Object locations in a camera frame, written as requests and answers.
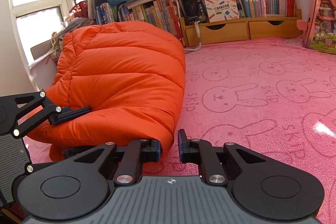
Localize orange puffer jacket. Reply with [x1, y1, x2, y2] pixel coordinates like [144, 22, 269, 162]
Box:
[29, 21, 186, 161]

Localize pink bunny print mat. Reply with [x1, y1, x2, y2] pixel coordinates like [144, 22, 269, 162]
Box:
[25, 39, 335, 223]

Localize stack of paper workbooks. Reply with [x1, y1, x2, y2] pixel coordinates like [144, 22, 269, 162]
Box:
[55, 18, 96, 39]

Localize wooden drawer organizer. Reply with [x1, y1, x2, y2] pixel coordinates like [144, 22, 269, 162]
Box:
[180, 9, 302, 47]

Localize pink toy house bag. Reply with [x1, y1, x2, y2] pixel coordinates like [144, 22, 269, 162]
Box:
[297, 0, 335, 54]

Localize left row of books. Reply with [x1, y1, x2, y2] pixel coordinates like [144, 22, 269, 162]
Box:
[94, 0, 185, 45]

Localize black smartphone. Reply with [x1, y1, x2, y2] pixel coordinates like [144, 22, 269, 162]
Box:
[181, 0, 207, 24]

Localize white charging cable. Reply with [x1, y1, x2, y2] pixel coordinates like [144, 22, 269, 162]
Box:
[184, 20, 203, 54]

